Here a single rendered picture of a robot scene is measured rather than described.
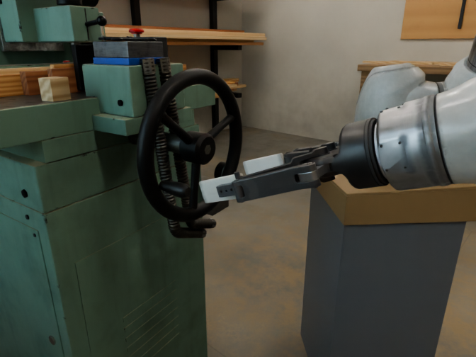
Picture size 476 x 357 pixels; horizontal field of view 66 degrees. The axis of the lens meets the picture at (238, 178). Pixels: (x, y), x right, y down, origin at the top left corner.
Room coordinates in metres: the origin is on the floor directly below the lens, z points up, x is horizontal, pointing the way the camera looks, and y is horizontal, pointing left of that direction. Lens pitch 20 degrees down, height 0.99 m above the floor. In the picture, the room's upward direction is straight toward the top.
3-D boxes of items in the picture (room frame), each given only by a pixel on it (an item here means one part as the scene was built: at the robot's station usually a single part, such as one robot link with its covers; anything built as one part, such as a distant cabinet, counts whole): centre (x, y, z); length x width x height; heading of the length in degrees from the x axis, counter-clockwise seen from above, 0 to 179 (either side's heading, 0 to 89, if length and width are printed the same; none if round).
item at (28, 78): (0.83, 0.36, 0.92); 0.23 x 0.02 x 0.04; 146
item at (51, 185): (0.93, 0.46, 0.76); 0.57 x 0.45 x 0.09; 56
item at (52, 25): (0.88, 0.38, 1.03); 0.14 x 0.07 x 0.09; 56
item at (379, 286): (0.93, -0.39, 0.30); 0.30 x 0.30 x 0.60; 4
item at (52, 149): (0.83, 0.31, 0.82); 0.40 x 0.21 x 0.04; 146
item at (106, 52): (0.75, 0.20, 0.99); 0.13 x 0.11 x 0.06; 146
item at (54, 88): (0.67, 0.33, 0.92); 0.04 x 0.03 x 0.04; 153
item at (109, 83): (0.75, 0.20, 0.91); 0.15 x 0.14 x 0.09; 146
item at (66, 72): (0.82, 0.32, 0.92); 0.17 x 0.02 x 0.05; 146
